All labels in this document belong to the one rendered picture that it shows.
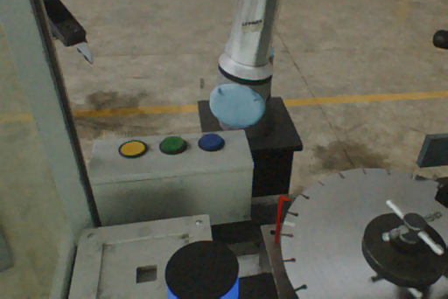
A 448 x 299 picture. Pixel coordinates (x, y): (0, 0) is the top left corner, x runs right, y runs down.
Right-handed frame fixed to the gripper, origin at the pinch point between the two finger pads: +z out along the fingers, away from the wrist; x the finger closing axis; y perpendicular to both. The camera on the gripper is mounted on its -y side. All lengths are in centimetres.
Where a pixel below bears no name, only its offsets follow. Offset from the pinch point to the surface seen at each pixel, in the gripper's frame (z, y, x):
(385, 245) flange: -5, -77, 0
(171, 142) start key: 0.3, -35.0, 0.0
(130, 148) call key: 0.9, -30.4, 5.4
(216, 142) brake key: 0.3, -40.7, -5.8
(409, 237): -8, -80, 0
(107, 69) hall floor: 91, 156, -100
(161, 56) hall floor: 91, 148, -139
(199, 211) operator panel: 11.9, -42.7, 1.2
